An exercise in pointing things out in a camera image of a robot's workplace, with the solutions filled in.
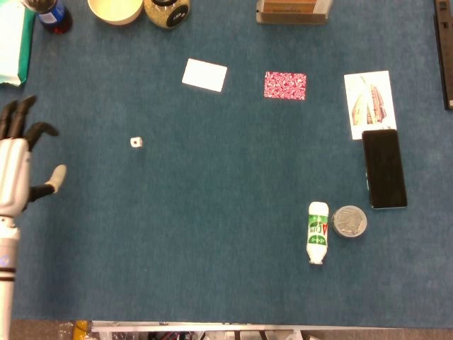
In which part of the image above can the magenta patterned playing card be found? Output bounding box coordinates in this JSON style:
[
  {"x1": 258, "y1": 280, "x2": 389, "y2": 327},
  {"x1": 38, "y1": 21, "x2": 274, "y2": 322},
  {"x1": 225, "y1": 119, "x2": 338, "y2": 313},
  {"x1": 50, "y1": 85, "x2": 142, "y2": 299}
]
[
  {"x1": 181, "y1": 57, "x2": 229, "y2": 94},
  {"x1": 263, "y1": 71, "x2": 307, "y2": 101}
]

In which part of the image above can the cola bottle blue label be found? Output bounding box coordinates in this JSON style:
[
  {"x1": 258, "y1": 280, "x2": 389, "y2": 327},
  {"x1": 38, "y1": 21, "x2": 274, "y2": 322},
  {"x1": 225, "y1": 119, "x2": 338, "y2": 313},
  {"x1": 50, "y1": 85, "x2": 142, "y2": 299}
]
[{"x1": 21, "y1": 0, "x2": 74, "y2": 35}]

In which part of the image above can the white illustrated postcard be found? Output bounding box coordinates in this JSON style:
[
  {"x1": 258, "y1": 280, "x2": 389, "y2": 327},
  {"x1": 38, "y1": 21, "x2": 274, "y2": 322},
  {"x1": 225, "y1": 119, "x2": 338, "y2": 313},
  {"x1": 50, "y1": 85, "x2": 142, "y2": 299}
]
[{"x1": 343, "y1": 70, "x2": 398, "y2": 141}]

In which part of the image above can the teal felt table mat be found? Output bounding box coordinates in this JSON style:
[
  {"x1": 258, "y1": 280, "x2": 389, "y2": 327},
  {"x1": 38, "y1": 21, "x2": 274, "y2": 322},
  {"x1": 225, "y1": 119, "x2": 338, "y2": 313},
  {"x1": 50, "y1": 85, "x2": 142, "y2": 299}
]
[{"x1": 0, "y1": 0, "x2": 453, "y2": 329}]

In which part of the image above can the black smartphone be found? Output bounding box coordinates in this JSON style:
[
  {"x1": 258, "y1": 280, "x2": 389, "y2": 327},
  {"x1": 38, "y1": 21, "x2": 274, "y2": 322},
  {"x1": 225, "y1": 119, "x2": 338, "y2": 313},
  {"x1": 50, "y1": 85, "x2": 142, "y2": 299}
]
[{"x1": 361, "y1": 129, "x2": 408, "y2": 210}]

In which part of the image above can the white bottle green label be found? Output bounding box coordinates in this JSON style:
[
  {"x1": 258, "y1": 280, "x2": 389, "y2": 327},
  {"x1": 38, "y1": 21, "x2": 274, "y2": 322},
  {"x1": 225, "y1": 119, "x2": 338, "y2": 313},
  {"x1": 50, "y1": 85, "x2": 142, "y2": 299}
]
[{"x1": 306, "y1": 201, "x2": 330, "y2": 266}]

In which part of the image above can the postcard display stand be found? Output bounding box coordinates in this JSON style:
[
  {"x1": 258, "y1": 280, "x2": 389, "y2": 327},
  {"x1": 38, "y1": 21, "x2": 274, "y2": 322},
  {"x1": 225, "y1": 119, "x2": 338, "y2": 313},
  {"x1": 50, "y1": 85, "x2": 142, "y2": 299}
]
[{"x1": 256, "y1": 0, "x2": 333, "y2": 26}]

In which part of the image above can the black folding stand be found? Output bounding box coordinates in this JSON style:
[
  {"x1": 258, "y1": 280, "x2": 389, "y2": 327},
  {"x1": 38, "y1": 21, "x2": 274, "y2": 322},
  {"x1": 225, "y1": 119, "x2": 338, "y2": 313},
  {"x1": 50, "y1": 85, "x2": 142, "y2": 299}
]
[{"x1": 433, "y1": 0, "x2": 453, "y2": 111}]

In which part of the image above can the glass jar black lid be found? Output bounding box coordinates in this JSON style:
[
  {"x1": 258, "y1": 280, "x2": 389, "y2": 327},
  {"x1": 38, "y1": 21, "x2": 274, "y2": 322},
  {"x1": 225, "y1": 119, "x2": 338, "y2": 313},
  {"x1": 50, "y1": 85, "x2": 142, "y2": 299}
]
[{"x1": 143, "y1": 0, "x2": 191, "y2": 30}]

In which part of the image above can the cream bowl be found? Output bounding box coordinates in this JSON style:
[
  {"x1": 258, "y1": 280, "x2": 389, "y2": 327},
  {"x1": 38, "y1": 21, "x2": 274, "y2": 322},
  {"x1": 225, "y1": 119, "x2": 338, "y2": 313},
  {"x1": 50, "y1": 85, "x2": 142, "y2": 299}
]
[{"x1": 87, "y1": 0, "x2": 144, "y2": 26}]

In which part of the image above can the round clear clip box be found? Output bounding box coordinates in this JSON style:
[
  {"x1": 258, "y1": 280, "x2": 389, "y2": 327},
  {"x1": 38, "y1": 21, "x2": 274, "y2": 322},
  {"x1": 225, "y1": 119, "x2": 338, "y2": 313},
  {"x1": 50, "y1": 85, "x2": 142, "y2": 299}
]
[{"x1": 331, "y1": 205, "x2": 368, "y2": 239}]

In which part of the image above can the green wet wipes pack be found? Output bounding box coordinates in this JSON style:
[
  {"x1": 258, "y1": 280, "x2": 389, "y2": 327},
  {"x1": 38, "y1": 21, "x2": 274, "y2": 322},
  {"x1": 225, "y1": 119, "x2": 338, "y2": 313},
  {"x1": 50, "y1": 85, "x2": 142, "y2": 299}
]
[{"x1": 0, "y1": 3, "x2": 36, "y2": 87}]

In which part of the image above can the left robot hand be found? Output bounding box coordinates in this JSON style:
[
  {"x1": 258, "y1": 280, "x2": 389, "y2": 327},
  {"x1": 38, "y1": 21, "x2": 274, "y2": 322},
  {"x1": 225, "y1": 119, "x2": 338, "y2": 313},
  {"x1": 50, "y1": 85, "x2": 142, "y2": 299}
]
[{"x1": 0, "y1": 94, "x2": 67, "y2": 217}]

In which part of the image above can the metal table frame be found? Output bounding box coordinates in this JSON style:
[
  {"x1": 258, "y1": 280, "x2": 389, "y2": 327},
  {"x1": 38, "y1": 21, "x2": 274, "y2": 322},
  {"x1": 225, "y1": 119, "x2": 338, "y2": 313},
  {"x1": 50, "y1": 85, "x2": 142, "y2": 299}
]
[{"x1": 91, "y1": 320, "x2": 302, "y2": 340}]

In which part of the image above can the yellow part under table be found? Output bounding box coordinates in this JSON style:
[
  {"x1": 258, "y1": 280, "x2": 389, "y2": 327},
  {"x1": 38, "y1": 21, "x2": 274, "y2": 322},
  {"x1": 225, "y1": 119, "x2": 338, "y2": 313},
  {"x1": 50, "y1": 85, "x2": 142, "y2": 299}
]
[{"x1": 72, "y1": 320, "x2": 88, "y2": 340}]

